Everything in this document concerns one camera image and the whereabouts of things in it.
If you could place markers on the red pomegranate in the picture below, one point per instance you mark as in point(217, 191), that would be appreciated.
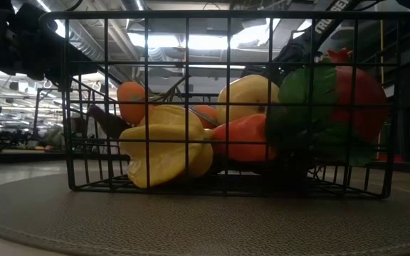
point(365, 103)

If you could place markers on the distant workbench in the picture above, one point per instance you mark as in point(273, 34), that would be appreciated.
point(13, 156)

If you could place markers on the dark purple grape bunch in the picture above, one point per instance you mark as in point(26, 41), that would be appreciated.
point(290, 167)

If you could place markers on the round grey placemat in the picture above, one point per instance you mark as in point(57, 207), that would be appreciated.
point(190, 220)

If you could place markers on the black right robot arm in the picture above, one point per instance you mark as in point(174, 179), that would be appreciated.
point(333, 16)

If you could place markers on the yellow starfruit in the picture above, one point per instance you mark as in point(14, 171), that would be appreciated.
point(166, 153)

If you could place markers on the tangerine pair with dark twig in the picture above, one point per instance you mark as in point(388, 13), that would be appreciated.
point(131, 103)

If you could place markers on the orange carrot with green top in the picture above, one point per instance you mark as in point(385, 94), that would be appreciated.
point(244, 138)

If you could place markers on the purple eggplant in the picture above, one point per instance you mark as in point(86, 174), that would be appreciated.
point(109, 122)

